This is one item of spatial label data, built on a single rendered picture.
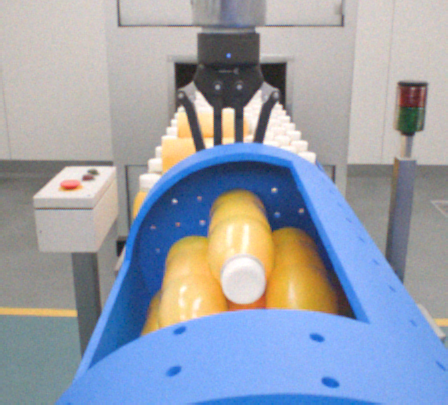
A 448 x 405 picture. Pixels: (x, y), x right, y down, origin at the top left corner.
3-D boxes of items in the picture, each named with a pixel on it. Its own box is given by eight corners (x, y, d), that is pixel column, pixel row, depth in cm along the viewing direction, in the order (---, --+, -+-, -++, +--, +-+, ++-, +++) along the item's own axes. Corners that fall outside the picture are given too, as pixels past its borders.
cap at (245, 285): (220, 295, 50) (220, 304, 48) (222, 256, 49) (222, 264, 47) (263, 296, 50) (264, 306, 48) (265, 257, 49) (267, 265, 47)
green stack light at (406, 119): (397, 132, 110) (399, 108, 109) (388, 126, 116) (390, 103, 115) (428, 132, 110) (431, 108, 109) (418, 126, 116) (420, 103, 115)
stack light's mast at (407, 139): (395, 160, 112) (402, 83, 107) (386, 153, 118) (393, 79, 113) (425, 160, 112) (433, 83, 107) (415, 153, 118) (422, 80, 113)
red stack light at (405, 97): (399, 107, 109) (401, 88, 107) (390, 103, 115) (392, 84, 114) (431, 107, 109) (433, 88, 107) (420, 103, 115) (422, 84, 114)
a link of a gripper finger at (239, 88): (231, 78, 67) (243, 78, 67) (233, 165, 71) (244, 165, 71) (232, 82, 64) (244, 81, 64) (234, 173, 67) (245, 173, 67)
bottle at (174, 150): (160, 139, 100) (258, 139, 100) (163, 137, 106) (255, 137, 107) (161, 176, 101) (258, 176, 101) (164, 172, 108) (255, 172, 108)
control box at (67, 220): (38, 253, 91) (32, 195, 88) (70, 213, 110) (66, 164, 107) (97, 253, 91) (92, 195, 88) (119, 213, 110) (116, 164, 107)
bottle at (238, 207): (208, 239, 67) (203, 310, 50) (210, 185, 66) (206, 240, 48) (264, 241, 68) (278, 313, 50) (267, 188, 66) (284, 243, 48)
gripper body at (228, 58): (262, 30, 67) (261, 104, 70) (194, 30, 67) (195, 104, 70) (266, 30, 60) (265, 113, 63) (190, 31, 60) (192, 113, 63)
